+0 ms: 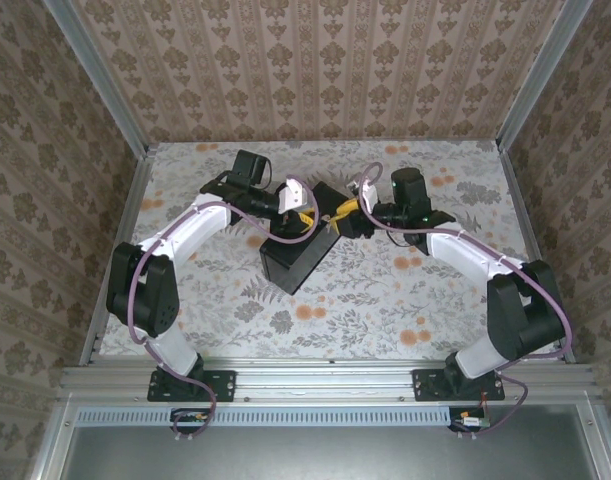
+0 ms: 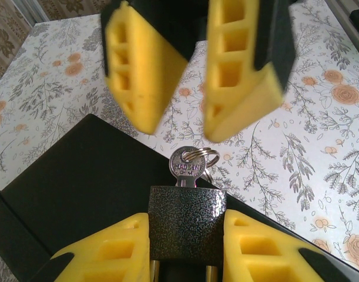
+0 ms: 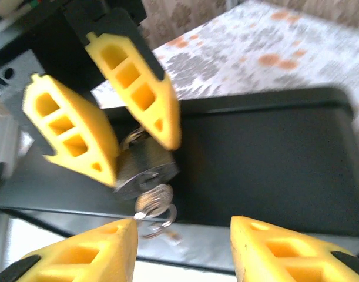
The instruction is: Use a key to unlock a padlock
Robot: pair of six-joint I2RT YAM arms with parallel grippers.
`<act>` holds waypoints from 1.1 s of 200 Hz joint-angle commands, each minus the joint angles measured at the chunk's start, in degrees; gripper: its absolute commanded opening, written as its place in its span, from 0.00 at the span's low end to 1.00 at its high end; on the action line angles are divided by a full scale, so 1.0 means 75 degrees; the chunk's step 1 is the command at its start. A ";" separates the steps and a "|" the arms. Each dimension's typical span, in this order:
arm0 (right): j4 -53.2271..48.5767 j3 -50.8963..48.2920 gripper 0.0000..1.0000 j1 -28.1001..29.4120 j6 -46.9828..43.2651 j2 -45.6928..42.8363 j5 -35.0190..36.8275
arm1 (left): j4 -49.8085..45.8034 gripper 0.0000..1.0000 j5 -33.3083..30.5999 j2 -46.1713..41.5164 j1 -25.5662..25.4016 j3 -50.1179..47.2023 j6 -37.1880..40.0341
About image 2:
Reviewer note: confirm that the aluminium frame post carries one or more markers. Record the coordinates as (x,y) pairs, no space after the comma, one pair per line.
(35,11)

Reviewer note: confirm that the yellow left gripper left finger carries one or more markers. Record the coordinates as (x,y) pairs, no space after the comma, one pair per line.
(108,252)

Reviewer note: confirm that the silver padlock key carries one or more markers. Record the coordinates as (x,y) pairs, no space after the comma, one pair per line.
(186,170)

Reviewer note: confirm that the black box with painted lid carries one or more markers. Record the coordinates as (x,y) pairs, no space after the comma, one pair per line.
(79,176)

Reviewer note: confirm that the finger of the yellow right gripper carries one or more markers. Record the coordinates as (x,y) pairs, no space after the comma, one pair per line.
(244,88)
(150,73)

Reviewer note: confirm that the dark grey hammered padlock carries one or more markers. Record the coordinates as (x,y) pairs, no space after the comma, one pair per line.
(186,229)

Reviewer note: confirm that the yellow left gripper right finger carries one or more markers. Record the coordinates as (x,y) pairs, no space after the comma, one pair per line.
(255,249)

